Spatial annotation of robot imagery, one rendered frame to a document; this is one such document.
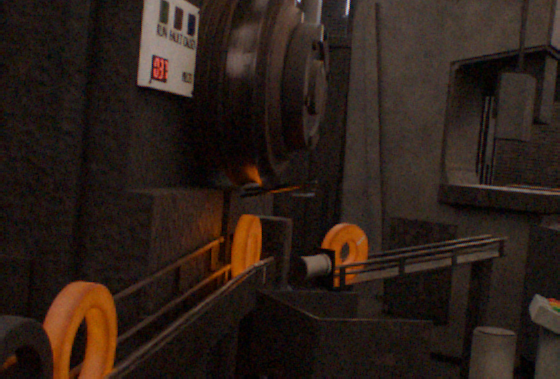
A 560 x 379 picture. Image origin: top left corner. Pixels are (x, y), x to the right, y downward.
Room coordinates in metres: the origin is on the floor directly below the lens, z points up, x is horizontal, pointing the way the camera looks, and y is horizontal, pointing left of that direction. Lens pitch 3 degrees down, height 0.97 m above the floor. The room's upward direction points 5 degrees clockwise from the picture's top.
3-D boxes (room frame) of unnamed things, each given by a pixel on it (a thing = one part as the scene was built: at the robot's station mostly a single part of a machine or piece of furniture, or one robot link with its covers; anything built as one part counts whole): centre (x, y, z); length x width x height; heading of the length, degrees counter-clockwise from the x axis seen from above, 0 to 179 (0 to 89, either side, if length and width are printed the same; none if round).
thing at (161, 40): (1.81, 0.27, 1.15); 0.26 x 0.02 x 0.18; 169
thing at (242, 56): (2.12, 0.10, 1.11); 0.47 x 0.06 x 0.47; 169
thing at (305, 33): (2.10, 0.00, 1.11); 0.28 x 0.06 x 0.28; 169
